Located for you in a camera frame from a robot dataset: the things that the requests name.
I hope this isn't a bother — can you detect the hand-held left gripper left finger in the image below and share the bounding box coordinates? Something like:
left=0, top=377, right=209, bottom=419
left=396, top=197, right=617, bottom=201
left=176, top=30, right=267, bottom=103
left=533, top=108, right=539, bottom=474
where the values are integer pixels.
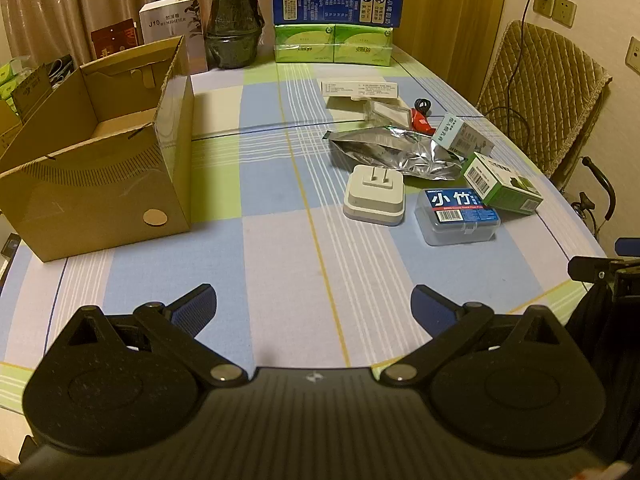
left=67, top=284, right=248, bottom=388

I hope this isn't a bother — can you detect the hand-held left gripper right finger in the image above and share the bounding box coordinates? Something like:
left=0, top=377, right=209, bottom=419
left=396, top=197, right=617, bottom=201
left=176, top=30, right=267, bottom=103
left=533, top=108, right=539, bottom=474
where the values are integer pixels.
left=372, top=284, right=561, bottom=388

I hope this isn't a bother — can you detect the white and green medicine box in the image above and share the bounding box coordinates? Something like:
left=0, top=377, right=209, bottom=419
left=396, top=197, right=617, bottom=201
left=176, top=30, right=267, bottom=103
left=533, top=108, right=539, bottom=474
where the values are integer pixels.
left=432, top=112, right=496, bottom=161

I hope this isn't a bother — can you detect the red snack packet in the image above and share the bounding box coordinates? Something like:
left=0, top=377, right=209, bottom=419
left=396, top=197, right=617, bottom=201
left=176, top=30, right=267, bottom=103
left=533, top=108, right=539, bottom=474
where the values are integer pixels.
left=410, top=107, right=434, bottom=136

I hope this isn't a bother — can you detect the long white printed medicine box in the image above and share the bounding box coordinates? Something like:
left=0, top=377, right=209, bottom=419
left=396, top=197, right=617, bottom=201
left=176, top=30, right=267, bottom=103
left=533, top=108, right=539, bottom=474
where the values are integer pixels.
left=321, top=80, right=401, bottom=101

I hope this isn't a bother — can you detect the checked cloth desktop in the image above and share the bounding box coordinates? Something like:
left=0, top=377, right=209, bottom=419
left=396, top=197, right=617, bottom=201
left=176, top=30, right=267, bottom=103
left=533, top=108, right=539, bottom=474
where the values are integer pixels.
left=0, top=51, right=608, bottom=413

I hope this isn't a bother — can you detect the clear box with blue label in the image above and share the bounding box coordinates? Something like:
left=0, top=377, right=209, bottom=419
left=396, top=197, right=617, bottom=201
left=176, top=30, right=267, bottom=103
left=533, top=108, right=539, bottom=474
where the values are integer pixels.
left=415, top=187, right=502, bottom=247

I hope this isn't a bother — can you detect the green and white barcode box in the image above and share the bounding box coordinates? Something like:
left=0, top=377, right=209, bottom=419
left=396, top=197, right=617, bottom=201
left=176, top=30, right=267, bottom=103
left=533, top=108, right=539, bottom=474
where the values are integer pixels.
left=462, top=152, right=544, bottom=216

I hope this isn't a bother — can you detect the white power adapter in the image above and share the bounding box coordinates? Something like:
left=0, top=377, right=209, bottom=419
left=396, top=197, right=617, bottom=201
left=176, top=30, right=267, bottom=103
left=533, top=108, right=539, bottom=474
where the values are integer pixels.
left=342, top=164, right=405, bottom=227

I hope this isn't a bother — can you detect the silver foil bag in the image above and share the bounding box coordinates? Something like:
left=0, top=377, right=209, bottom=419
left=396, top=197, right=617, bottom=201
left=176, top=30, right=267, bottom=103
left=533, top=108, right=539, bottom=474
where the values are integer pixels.
left=322, top=126, right=468, bottom=181

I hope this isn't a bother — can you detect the quilted tan chair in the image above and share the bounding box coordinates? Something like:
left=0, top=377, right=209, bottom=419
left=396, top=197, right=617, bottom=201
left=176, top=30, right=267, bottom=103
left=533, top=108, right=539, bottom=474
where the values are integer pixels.
left=475, top=20, right=613, bottom=181

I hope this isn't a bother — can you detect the clear plastic case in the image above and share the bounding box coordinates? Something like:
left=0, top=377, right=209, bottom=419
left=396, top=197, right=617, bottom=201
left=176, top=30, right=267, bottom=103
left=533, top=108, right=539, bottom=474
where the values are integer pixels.
left=364, top=101, right=414, bottom=129

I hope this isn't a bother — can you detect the flat white box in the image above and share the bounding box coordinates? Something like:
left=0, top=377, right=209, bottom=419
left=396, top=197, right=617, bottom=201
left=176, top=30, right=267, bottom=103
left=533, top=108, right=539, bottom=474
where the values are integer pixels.
left=327, top=96, right=408, bottom=112

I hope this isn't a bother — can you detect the small brown cardboard box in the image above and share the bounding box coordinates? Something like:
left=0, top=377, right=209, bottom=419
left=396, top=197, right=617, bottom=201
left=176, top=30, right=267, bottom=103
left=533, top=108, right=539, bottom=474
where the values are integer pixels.
left=11, top=62, right=57, bottom=121

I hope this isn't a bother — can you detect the green tissue pack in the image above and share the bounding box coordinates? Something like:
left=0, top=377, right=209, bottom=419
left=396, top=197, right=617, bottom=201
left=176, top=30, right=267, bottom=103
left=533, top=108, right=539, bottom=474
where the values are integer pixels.
left=332, top=25, right=395, bottom=67
left=274, top=24, right=337, bottom=63

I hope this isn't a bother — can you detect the black plastic-wrapped flower pot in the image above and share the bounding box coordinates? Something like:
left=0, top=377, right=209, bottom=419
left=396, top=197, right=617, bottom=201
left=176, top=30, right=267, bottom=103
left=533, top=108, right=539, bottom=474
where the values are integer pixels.
left=205, top=0, right=266, bottom=70

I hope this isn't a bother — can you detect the red-brown gift box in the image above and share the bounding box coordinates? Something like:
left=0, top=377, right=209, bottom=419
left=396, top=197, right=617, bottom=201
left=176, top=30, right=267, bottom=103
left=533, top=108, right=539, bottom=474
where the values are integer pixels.
left=91, top=18, right=141, bottom=63

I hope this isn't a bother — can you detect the white humidifier box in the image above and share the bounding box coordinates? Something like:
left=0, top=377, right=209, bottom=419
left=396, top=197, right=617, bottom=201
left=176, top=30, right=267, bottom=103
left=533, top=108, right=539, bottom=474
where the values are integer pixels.
left=139, top=0, right=208, bottom=75

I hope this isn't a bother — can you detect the small green white box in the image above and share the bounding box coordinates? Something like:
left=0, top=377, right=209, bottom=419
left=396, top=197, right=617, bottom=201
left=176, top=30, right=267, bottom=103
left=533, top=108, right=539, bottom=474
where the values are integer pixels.
left=0, top=60, right=26, bottom=105

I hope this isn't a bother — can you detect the blue printed carton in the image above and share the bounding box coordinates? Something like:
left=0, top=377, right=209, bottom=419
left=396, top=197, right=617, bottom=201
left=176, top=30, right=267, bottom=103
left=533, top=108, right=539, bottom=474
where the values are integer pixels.
left=272, top=0, right=403, bottom=28

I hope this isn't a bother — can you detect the black power cable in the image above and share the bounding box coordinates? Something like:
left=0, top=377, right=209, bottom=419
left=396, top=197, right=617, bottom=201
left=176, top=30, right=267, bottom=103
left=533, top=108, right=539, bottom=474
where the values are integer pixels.
left=482, top=0, right=551, bottom=136

